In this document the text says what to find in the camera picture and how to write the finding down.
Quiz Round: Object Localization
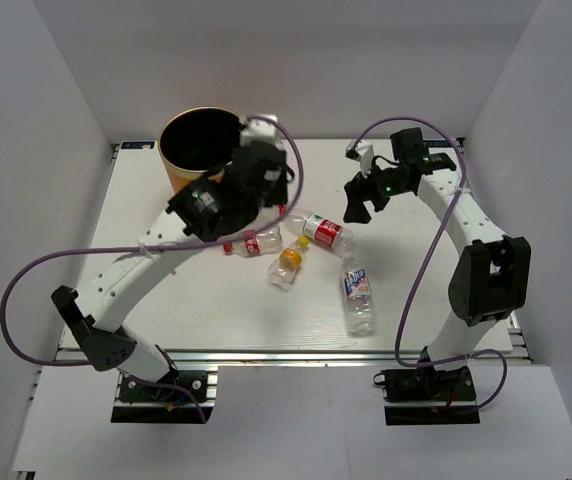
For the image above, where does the blue logo sticker left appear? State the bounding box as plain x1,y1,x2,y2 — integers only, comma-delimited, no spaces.
120,141,155,150

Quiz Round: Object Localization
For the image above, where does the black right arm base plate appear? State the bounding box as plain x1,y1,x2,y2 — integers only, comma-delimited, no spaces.
373,367,480,426

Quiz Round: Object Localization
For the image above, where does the blue logo sticker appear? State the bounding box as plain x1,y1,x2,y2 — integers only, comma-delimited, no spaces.
423,139,452,149
120,141,155,150

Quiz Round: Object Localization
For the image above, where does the orange cylindrical bin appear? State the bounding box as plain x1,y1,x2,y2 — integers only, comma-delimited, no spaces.
157,107,241,193

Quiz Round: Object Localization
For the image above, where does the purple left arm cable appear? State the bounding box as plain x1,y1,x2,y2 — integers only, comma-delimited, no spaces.
0,115,305,422

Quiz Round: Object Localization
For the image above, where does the yellow cap orange label bottle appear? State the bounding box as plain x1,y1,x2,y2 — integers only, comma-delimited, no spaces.
268,236,309,291

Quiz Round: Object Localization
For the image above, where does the blue logo sticker right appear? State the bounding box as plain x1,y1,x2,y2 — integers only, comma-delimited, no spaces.
423,139,452,149

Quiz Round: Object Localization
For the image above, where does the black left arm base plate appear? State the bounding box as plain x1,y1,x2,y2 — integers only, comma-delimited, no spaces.
111,369,217,425

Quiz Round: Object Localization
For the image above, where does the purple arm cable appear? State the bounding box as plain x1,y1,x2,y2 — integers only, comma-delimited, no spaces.
353,117,508,412
0,115,305,422

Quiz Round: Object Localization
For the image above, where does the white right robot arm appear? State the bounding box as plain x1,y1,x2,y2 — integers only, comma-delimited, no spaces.
344,128,531,403

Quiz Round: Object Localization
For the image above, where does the red label water bottle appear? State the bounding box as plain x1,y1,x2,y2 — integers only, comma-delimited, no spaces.
283,208,355,256

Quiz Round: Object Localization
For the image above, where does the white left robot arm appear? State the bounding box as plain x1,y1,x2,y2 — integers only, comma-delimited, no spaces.
51,140,288,399

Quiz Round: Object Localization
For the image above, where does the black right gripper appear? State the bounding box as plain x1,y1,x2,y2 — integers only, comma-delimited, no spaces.
343,156,411,224

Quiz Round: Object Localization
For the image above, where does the blue label water bottle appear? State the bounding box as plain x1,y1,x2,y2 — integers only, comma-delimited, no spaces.
339,253,376,338

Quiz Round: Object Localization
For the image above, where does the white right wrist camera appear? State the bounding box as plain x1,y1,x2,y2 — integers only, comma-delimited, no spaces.
345,140,375,178

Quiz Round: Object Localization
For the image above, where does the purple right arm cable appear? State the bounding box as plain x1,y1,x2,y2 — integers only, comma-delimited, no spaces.
353,117,508,412

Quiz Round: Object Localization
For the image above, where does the aluminium table edge rail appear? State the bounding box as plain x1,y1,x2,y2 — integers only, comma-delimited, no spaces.
53,312,530,369

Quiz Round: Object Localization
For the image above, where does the red cap cola bottle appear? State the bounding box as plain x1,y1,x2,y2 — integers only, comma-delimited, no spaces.
222,226,283,258

